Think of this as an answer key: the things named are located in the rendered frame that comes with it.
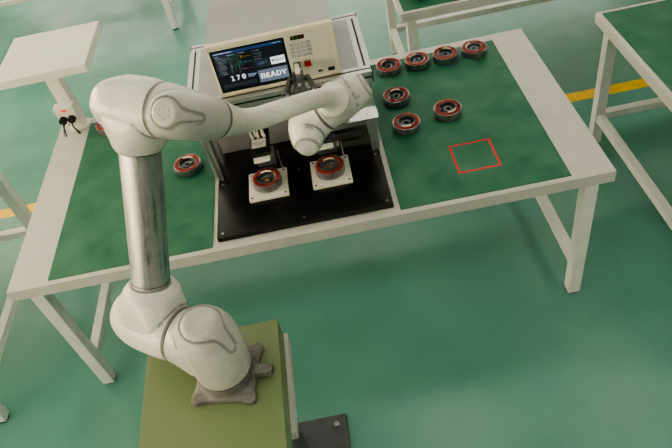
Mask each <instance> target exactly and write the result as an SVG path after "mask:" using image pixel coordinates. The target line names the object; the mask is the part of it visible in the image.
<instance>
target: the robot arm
mask: <svg viewBox="0 0 672 448"><path fill-rule="evenodd" d="M294 67H295V71H294V72H292V78H288V79H287V82H286V85H285V89H284V91H283V92H282V94H281V96H282V99H279V100H276V101H273V102H269V103H266V104H263V105H259V106H255V107H251V108H239V107H237V106H235V105H233V104H231V103H229V102H227V101H225V100H223V99H221V98H218V97H215V96H212V95H210V94H206V93H201V92H198V91H196V90H193V89H190V88H187V87H184V86H181V85H178V84H175V83H171V82H167V81H163V80H161V79H158V78H154V77H148V76H142V75H132V74H125V75H120V76H115V77H111V78H108V79H105V80H103V81H101V82H99V83H98V84H97V85H96V86H95V87H94V89H93V90H92V93H91V96H90V102H89V105H90V110H91V113H92V115H93V116H94V118H95V119H96V121H97V122H98V123H99V124H100V125H102V127H103V129H104V131H105V133H106V135H107V137H108V139H109V141H110V144H111V146H112V148H113V149H114V150H115V151H116V152H117V153H118V156H119V166H120V175H121V185H122V195H123V205H124V215H125V225H126V234H127V244H128V254H129V264H130V274H131V280H130V281H129V282H128V283H127V284H126V285H125V287H124V288H123V291H122V293H121V294H120V295H119V296H118V297H117V298H116V300H115V301H114V303H113V305H112V308H111V312H110V323H111V326H112V328H113V330H114V332H115V333H116V335H117V336H118V337H119V338H120V339H121V340H122V341H123V342H124V343H126V344H127V345H129V346H131V347H132V348H134V349H136V350H138V351H140V352H143V353H145V354H147V355H150V356H152V357H155V358H158V359H162V360H165V361H168V362H170V363H172V364H174V365H176V366H177V367H179V368H181V369H182V370H184V371H185V372H187V373H188V374H190V375H191V376H195V378H196V379H197V385H196V389H195V392H194V394H193V396H192V398H191V402H192V404H193V405H194V406H196V407H199V406H202V405H205V404H232V403H243V404H246V405H254V404H255V403H256V402H257V394H256V388H257V381H258V379H259V378H263V377H268V376H272V375H273V374H274V369H273V368H274V367H273V365H270V364H263V363H260V360H261V356H262V354H263V352H264V347H263V345H262V344H261V343H255V344H252V345H247V344H246V341H245V339H244V337H243V334H242V333H241V331H240V329H239V327H238V326H237V324H236V322H235V321H234V320H233V318H232V317H231V316H230V315H229V314H228V313H227V312H225V311H224V310H222V309H221V308H218V307H216V306H213V305H207V304H202V305H196V306H193V307H191V306H188V303H187V300H186V298H185V296H184V294H183V291H182V289H181V286H180V283H179V282H178V281H177V280H176V279H175V278H174V277H172V276H171V275H170V264H169V250H168V236H167V222H166V209H165V195H164V181H163V167H162V153H161V151H162V150H163V148H164V146H165V144H166V141H167V139H171V140H194V141H207V140H215V139H221V138H225V137H229V136H233V135H239V134H245V133H249V132H254V131H257V130H261V129H264V128H267V127H269V126H272V125H275V124H278V123H280V122H283V121H285V120H288V119H289V122H288V131H289V137H290V140H291V143H292V145H293V147H294V149H296V150H297V151H298V152H299V153H300V154H302V155H304V156H312V155H314V154H316V153H317V152H318V151H319V150H320V148H321V147H322V145H323V143H324V140H325V139H326V137H327V136H328V134H329V133H330V132H331V131H332V130H333V129H334V128H336V127H337V126H339V125H341V124H343V123H344V122H346V121H347V120H349V119H350V118H352V117H353V116H354V115H356V114H357V113H358V112H359V111H360V110H362V109H363V108H364V107H365V105H366V104H367V103H368V101H369V100H370V98H371V93H372V89H371V87H370V85H369V84H368V82H367V81H366V79H365V78H364V77H363V76H362V75H359V74H351V75H347V76H345V77H343V78H342V79H337V80H335V81H331V82H328V83H326V84H324V85H323V86H322V87H321V88H319V86H318V85H316V84H315V83H314V81H313V80H312V78H311V77H310V75H309V74H306V75H304V73H303V70H300V68H299V64H298V63H297V64H296V63H295V64H294ZM305 80H307V82H308V84H309V85H310V87H311V89H312V90H310V89H308V88H306V85H305ZM297 81H298V82H299V81H301V87H302V88H298V83H297ZM292 83H293V85H294V90H293V91H292V93H291V94H290V91H291V87H292Z"/></svg>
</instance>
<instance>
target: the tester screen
mask: <svg viewBox="0 0 672 448"><path fill-rule="evenodd" d="M282 54H284V56H285V53H284V49H283V45H282V41H281V40H278V41H273V42H268V43H264V44H259V45H254V46H249V47H245V48H240V49H235V50H230V51H225V52H221V53H216V54H211V56H212V59H213V62H214V65H215V68H216V71H217V73H218V76H219V79H220V82H221V85H222V88H223V90H224V91H229V90H234V89H239V88H244V87H248V86H253V85H258V84H263V83H268V82H272V81H277V80H282V79H287V78H291V76H290V77H285V78H280V79H276V80H271V81H266V82H261V81H260V78H259V74H258V70H263V69H268V68H273V67H277V66H282V65H287V67H288V64H287V61H286V62H282V63H277V64H272V65H267V66H263V67H258V68H257V67H256V63H255V60H259V59H263V58H268V57H273V56H278V55H282ZM243 73H246V74H247V78H248V79H243V80H238V81H234V82H231V80H230V77H229V76H233V75H238V74H243ZM256 78H257V81H258V82H256V83H252V84H247V85H242V86H237V87H232V88H228V89H224V86H223V85H228V84H232V83H237V82H242V81H247V80H252V79H256Z"/></svg>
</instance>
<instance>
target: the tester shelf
mask: <svg viewBox="0 0 672 448"><path fill-rule="evenodd" d="M330 19H331V20H332V25H333V31H334V36H335V41H336V47H337V52H338V57H339V63H340V68H341V73H338V74H333V75H328V76H323V77H319V78H314V79H312V80H313V81H314V83H315V84H316V85H318V86H319V88H321V87H322V86H323V85H324V84H326V83H328V82H331V81H335V80H337V79H342V78H343V77H345V76H347V75H351V74H359V75H362V76H363V77H364V78H365V79H366V81H367V82H374V76H373V70H372V67H371V63H370V60H369V57H368V53H367V50H366V46H365V43H364V40H363V36H362V33H361V30H360V26H359V23H358V19H357V16H356V13H355V12H352V13H348V14H343V15H338V16H333V17H330ZM205 45H206V43H205V44H200V45H196V46H191V50H190V61H189V71H188V81H187V88H190V89H193V90H196V91H198V92H201V93H206V94H210V95H212V96H215V97H218V98H221V99H223V100H225V101H227V102H229V103H231V104H233V105H235V106H237V107H239V108H247V107H252V106H257V105H262V104H266V103H269V102H273V101H276V100H279V99H282V96H281V94H282V92H283V91H284V89H285V85H286V84H285V85H280V86H275V87H270V88H266V89H261V90H256V91H251V92H246V93H242V94H237V95H232V96H227V97H221V94H220V91H219V88H218V86H217V83H216V80H215V77H214V74H213V72H212V69H211V66H210V63H209V60H208V58H207V55H206V52H205V49H204V46H205Z"/></svg>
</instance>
